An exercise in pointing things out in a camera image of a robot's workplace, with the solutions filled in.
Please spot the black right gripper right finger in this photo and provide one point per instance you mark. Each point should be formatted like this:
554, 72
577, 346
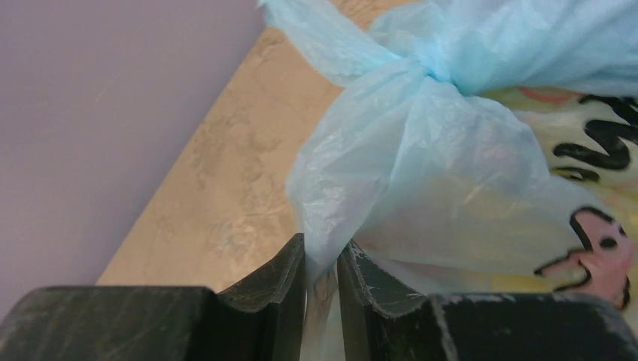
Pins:
383, 319

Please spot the light blue plastic bag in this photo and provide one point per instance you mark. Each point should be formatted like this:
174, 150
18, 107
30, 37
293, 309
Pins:
476, 147

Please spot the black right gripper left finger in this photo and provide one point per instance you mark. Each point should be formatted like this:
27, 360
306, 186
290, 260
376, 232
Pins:
258, 318

